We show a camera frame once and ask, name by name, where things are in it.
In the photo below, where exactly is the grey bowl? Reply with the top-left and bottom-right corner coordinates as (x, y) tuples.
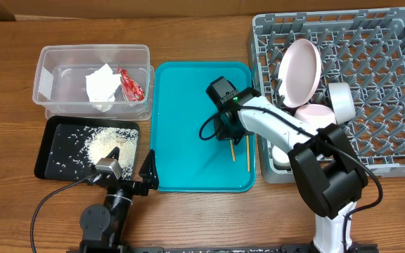
(328, 83), (356, 124)

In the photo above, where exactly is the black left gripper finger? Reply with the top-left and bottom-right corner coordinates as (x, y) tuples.
(105, 146), (120, 162)
(139, 149), (159, 196)

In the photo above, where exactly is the white round plate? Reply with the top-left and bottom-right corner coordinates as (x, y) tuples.
(278, 39), (321, 108)

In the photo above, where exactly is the pink bowl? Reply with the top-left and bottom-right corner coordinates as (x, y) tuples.
(294, 104), (337, 129)

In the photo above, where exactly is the wooden chopstick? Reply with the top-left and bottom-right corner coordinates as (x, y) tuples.
(229, 139), (236, 162)
(245, 135), (251, 173)

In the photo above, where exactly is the clear plastic bin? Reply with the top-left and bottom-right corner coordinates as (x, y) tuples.
(32, 44), (154, 121)

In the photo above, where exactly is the white paper cup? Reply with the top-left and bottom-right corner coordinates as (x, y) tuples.
(271, 146), (290, 169)

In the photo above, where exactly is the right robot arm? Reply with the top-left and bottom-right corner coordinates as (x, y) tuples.
(206, 77), (368, 252)

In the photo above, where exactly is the rice pile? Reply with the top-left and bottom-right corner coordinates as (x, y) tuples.
(49, 125), (139, 179)

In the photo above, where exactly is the teal plastic tray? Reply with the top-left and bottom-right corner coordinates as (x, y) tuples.
(150, 61), (256, 193)

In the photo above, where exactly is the white napkin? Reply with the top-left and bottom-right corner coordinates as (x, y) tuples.
(86, 64), (121, 112)

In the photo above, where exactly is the grey dishwasher rack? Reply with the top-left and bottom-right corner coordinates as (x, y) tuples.
(248, 8), (405, 177)

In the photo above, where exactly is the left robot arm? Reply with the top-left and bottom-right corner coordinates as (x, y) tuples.
(79, 147), (159, 252)

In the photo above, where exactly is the black plastic tray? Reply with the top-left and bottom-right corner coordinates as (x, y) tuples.
(34, 116), (140, 181)

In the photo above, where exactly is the red snack wrapper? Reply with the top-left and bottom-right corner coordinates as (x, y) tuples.
(117, 67), (145, 102)

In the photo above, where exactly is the black bar at table edge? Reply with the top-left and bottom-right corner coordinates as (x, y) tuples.
(65, 245), (379, 253)

